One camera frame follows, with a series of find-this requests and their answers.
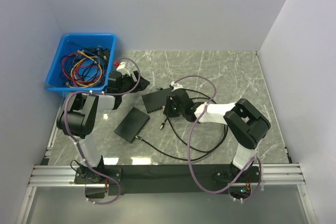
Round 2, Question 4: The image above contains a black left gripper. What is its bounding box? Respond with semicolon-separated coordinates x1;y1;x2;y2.
119;70;150;95

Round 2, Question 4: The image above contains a black network switch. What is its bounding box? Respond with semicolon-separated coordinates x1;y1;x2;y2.
142;88;171;113
114;107;150;143

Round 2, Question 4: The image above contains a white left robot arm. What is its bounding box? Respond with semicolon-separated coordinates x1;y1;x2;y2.
56;70;150;183

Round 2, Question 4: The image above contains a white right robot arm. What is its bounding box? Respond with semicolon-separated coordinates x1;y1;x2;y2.
163;88;271;182

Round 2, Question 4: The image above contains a blue plastic bin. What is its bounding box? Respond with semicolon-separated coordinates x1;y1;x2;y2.
44;33;117;97

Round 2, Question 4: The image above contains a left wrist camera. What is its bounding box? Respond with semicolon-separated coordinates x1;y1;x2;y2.
116;62;131;76

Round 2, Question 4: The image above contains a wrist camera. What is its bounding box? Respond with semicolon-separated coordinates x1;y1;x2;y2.
169;81;183;91
116;62;131;76

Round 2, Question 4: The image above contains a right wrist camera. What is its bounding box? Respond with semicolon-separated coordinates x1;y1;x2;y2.
169;81;183;91

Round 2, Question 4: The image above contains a blue ethernet cable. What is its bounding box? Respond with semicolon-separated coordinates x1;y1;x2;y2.
62;47;110;86

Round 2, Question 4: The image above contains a black cable in bin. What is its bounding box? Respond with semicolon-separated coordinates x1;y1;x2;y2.
60;44;111;86

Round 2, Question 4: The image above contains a yellow ethernet cable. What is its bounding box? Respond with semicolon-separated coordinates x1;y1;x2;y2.
65;49;106;87

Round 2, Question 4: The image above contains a red ethernet cable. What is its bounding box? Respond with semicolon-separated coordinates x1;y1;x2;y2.
61;53;106;87

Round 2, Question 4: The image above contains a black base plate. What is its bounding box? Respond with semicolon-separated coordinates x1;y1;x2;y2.
74;164;247;199

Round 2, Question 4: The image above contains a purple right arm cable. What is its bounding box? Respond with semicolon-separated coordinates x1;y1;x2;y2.
170;74;263;202

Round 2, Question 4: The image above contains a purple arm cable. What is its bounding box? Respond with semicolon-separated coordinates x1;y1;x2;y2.
64;57;140;206
170;74;263;202

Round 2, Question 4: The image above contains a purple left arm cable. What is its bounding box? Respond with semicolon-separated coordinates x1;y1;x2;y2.
64;57;140;206

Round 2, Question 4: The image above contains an aluminium rail frame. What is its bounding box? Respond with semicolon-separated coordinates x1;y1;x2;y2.
17;99;305;223

